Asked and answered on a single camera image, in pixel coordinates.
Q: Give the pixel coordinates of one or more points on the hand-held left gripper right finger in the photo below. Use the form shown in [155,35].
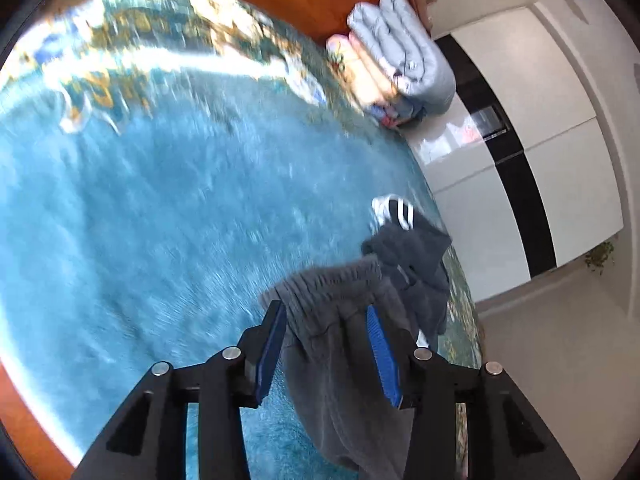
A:
[382,355]

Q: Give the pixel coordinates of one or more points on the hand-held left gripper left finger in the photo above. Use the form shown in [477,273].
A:
[270,345]

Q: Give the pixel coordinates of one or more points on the grey fleece pants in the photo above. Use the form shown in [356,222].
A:
[330,385]

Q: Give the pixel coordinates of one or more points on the grey fleece jacket striped cuffs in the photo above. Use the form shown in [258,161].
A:
[415,255]

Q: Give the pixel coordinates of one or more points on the blue floral blanket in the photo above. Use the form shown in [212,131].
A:
[150,210]

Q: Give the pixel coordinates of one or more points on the white wardrobe with black stripe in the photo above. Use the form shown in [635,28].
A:
[560,200]

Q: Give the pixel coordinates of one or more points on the green potted plant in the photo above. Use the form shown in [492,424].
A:
[600,256]

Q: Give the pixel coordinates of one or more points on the folded pink floral quilt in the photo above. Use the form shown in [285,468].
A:
[377,72]

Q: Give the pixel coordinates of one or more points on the folded cream floral quilt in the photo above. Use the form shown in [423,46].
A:
[350,65]

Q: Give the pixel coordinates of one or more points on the folded grey quilt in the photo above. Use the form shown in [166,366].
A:
[410,50]

